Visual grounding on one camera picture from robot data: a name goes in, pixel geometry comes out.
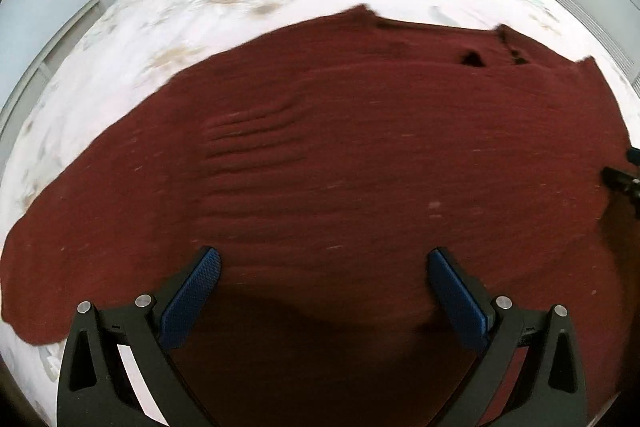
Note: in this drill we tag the dark red knitted blanket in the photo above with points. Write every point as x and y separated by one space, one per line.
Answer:
360 157

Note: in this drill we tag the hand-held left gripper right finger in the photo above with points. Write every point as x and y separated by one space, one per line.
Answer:
457 299

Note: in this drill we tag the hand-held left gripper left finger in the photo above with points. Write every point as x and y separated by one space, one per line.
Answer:
192 297

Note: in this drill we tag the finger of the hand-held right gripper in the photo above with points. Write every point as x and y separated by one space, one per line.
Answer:
634 154
622 179

